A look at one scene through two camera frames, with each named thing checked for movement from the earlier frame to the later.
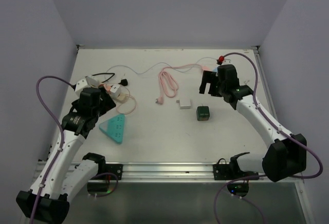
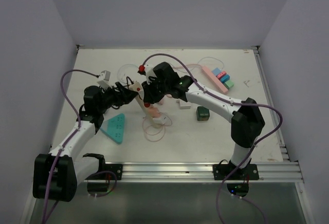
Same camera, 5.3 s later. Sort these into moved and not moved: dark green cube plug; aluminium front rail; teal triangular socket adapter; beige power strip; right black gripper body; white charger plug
Moved: beige power strip; right black gripper body
Not moved: dark green cube plug; aluminium front rail; teal triangular socket adapter; white charger plug
